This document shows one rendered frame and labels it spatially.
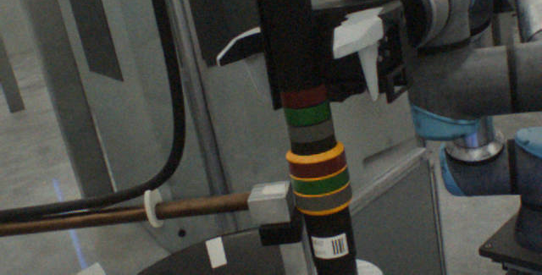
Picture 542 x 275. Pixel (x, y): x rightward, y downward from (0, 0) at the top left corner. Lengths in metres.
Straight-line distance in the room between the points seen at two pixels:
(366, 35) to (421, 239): 1.67
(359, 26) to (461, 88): 0.27
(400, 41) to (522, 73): 0.19
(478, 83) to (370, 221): 1.16
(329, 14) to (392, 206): 1.41
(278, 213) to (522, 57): 0.33
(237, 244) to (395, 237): 1.27
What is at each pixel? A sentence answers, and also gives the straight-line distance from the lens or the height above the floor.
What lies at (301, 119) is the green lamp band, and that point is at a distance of 0.40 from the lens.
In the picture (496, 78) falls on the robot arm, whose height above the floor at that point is 1.55.
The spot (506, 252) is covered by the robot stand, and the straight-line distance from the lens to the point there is 1.30.
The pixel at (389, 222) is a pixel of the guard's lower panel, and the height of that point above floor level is 0.85.
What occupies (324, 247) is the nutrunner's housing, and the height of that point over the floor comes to 1.50.
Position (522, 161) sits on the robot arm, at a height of 1.23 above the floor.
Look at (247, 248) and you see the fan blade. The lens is 0.64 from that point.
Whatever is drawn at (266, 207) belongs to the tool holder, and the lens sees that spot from 0.43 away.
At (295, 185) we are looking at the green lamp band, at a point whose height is 1.55.
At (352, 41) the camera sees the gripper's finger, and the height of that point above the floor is 1.65.
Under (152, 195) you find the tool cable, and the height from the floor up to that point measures 1.55.
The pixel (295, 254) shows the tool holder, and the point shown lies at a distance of 0.45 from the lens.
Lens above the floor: 1.72
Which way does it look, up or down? 16 degrees down
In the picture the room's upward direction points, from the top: 12 degrees counter-clockwise
